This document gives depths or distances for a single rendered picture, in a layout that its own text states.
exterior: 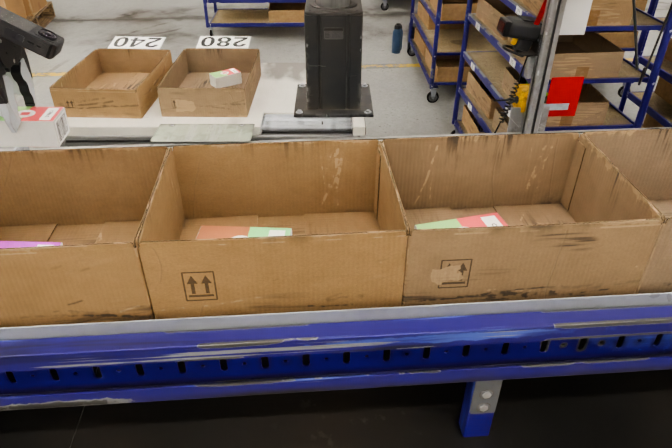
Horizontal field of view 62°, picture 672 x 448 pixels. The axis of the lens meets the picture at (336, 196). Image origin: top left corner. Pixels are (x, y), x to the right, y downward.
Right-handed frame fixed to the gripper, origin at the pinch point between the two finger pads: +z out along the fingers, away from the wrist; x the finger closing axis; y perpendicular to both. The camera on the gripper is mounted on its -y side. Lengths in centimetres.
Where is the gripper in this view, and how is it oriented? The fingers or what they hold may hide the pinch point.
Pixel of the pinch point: (26, 115)
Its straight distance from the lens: 103.6
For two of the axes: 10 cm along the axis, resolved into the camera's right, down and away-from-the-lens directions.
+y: -10.0, 0.4, -0.6
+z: 0.0, 8.4, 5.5
